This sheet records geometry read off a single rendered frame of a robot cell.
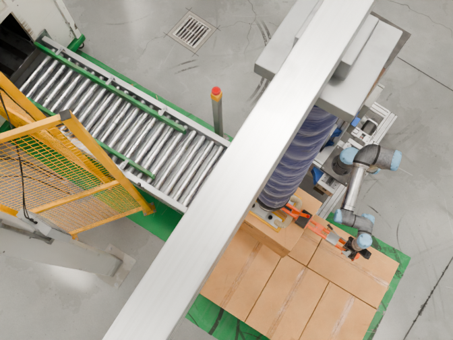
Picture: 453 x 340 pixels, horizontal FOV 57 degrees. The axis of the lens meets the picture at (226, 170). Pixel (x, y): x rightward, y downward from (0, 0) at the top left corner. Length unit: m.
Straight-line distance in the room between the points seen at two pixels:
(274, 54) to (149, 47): 3.59
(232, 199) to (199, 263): 0.14
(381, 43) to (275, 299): 2.42
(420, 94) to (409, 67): 0.31
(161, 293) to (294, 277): 2.59
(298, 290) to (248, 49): 2.53
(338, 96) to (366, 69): 0.11
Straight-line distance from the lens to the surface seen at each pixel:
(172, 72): 4.51
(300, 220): 2.73
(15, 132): 2.14
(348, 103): 1.14
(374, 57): 1.23
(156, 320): 0.83
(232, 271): 3.33
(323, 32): 1.02
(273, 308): 3.34
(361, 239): 2.44
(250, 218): 2.84
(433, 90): 4.84
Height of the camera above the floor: 3.87
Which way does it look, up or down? 73 degrees down
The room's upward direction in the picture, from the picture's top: 1 degrees counter-clockwise
